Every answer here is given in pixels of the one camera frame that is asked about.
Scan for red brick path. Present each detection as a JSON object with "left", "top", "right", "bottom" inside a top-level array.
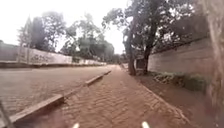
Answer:
[{"left": 19, "top": 65, "right": 194, "bottom": 128}]

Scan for row of trees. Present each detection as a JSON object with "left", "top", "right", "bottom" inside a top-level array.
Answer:
[{"left": 17, "top": 10, "right": 122, "bottom": 65}]

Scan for large tree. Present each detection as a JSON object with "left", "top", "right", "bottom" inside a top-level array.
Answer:
[{"left": 101, "top": 0, "right": 211, "bottom": 76}]

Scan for low green bushes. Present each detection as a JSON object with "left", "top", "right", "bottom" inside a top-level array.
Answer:
[{"left": 151, "top": 71, "right": 211, "bottom": 94}]

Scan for bare dirt strip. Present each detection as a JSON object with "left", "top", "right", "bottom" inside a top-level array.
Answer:
[{"left": 120, "top": 63, "right": 218, "bottom": 128}]

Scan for grey paved road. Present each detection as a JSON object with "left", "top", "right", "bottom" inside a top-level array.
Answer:
[{"left": 0, "top": 65, "right": 114, "bottom": 118}]

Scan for concrete kerb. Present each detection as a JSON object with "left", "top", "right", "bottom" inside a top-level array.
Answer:
[{"left": 0, "top": 69, "right": 113, "bottom": 128}]

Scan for thick tree trunk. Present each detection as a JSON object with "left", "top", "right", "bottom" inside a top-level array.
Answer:
[{"left": 199, "top": 0, "right": 224, "bottom": 128}]

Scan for pale painted wall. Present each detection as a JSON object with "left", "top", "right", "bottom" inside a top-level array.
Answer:
[{"left": 0, "top": 42, "right": 108, "bottom": 67}]

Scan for grey concrete wall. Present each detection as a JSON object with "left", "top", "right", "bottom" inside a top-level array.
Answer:
[{"left": 135, "top": 36, "right": 214, "bottom": 78}]

